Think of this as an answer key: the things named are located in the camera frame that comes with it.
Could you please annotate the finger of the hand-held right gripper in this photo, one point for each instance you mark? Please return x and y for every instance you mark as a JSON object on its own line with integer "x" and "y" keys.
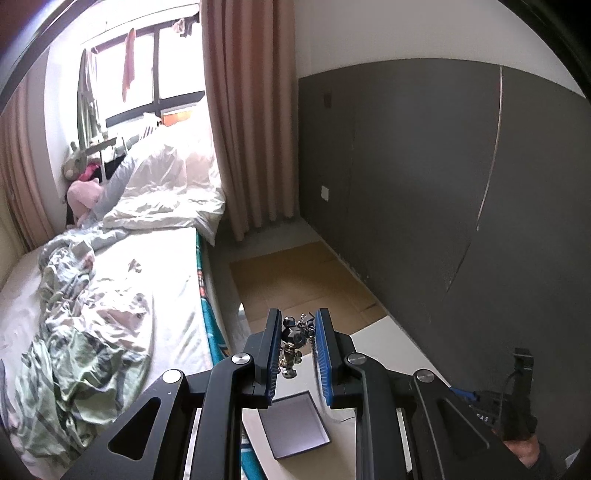
{"x": 463, "y": 393}

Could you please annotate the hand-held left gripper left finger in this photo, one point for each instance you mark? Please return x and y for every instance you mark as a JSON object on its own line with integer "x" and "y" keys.
{"x": 272, "y": 350}

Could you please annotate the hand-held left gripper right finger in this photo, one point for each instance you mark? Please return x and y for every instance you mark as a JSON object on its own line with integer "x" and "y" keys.
{"x": 323, "y": 355}

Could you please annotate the black jewelry box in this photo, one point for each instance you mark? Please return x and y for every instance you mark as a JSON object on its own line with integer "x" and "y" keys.
{"x": 295, "y": 424}

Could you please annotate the person's right hand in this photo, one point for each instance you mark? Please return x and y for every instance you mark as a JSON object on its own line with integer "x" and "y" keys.
{"x": 521, "y": 450}

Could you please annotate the brown cardboard sheet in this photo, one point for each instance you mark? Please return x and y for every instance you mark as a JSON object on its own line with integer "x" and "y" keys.
{"x": 295, "y": 281}

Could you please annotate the bed with white sheet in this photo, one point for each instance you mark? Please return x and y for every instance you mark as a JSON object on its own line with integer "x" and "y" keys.
{"x": 175, "y": 258}

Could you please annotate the white duvet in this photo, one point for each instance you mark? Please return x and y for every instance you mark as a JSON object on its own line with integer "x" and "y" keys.
{"x": 166, "y": 184}

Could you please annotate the green patterned blanket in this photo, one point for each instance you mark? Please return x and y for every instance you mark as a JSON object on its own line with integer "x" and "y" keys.
{"x": 69, "y": 360}

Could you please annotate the wide pink curtain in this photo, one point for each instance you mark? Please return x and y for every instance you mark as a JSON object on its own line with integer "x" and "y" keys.
{"x": 249, "y": 115}

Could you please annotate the pink plush toy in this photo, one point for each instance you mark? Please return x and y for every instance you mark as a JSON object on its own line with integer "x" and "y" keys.
{"x": 83, "y": 194}

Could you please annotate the grey plush toy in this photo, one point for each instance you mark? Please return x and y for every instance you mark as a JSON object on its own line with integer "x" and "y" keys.
{"x": 76, "y": 161}

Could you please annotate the beige bed headboard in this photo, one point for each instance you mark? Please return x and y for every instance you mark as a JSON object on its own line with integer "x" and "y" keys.
{"x": 9, "y": 230}

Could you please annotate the window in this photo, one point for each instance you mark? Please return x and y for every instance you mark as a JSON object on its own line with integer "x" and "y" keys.
{"x": 138, "y": 78}

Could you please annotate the narrow pink curtain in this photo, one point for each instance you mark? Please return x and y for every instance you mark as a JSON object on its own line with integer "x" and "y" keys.
{"x": 23, "y": 175}

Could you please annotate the hanging green garment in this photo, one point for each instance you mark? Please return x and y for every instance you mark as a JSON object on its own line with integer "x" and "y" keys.
{"x": 87, "y": 101}

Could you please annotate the hanging pink garment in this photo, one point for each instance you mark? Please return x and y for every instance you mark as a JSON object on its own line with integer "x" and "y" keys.
{"x": 128, "y": 64}

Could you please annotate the hanging dark garment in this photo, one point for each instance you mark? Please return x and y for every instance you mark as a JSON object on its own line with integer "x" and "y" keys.
{"x": 184, "y": 23}

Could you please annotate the cream bed frame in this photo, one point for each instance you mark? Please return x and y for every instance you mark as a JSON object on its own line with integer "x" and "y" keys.
{"x": 226, "y": 295}

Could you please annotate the white wall socket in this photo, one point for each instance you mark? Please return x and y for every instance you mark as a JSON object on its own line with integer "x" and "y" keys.
{"x": 325, "y": 192}

